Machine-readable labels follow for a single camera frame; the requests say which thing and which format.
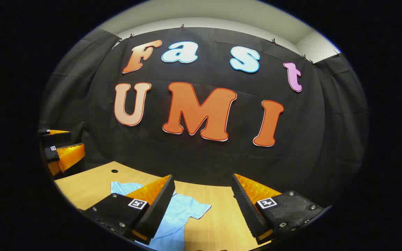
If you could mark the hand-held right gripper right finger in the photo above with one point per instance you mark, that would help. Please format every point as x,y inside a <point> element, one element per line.
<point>248,209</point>

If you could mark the light blue polo T-shirt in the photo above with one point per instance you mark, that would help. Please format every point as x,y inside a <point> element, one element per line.
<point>181,218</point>

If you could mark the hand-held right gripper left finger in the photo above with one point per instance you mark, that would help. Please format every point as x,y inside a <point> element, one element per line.
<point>157,212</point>

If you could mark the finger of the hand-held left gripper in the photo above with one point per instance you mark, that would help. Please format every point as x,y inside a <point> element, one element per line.
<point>56,137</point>
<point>69,157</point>

